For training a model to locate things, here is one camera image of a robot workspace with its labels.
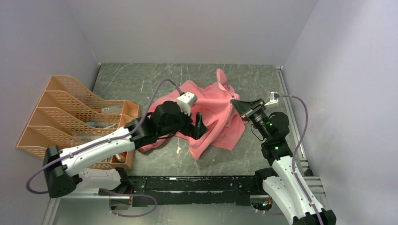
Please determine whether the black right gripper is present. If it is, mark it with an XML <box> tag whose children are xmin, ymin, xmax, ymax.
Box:
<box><xmin>230</xmin><ymin>98</ymin><xmax>272</xmax><ymax>141</ymax></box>

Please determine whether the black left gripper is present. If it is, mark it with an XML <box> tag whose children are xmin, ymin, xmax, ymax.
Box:
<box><xmin>159</xmin><ymin>105</ymin><xmax>209</xmax><ymax>140</ymax></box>

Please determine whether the pink zip-up jacket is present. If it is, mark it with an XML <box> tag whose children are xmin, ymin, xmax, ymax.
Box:
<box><xmin>138</xmin><ymin>68</ymin><xmax>249</xmax><ymax>161</ymax></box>

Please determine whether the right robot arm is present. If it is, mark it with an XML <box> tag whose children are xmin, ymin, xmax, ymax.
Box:
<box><xmin>231</xmin><ymin>99</ymin><xmax>337</xmax><ymax>225</ymax></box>

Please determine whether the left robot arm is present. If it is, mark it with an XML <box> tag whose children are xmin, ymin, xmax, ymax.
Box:
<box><xmin>44</xmin><ymin>101</ymin><xmax>208</xmax><ymax>198</ymax></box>

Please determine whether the orange mesh file rack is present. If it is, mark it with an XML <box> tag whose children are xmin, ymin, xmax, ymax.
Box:
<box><xmin>17</xmin><ymin>75</ymin><xmax>139</xmax><ymax>159</ymax></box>

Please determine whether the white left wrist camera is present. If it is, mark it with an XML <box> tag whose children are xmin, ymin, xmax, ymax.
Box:
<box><xmin>176</xmin><ymin>92</ymin><xmax>197</xmax><ymax>116</ymax></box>

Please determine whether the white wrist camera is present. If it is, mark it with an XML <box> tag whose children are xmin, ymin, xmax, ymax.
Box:
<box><xmin>176</xmin><ymin>92</ymin><xmax>197</xmax><ymax>116</ymax></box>
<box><xmin>265</xmin><ymin>92</ymin><xmax>280</xmax><ymax>108</ymax></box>

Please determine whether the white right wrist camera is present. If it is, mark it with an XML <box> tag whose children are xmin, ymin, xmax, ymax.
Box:
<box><xmin>265</xmin><ymin>92</ymin><xmax>280</xmax><ymax>108</ymax></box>

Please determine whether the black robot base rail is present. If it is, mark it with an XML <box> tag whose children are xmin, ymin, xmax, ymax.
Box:
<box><xmin>112</xmin><ymin>175</ymin><xmax>267</xmax><ymax>207</ymax></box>

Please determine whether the aluminium table frame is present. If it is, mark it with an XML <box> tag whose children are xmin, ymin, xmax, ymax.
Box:
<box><xmin>42</xmin><ymin>175</ymin><xmax>333</xmax><ymax>225</ymax></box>

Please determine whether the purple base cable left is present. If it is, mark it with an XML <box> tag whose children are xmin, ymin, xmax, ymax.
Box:
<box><xmin>99</xmin><ymin>187</ymin><xmax>158</xmax><ymax>218</ymax></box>

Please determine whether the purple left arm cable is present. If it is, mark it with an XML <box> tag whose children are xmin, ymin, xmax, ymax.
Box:
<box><xmin>25</xmin><ymin>78</ymin><xmax>184</xmax><ymax>195</ymax></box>

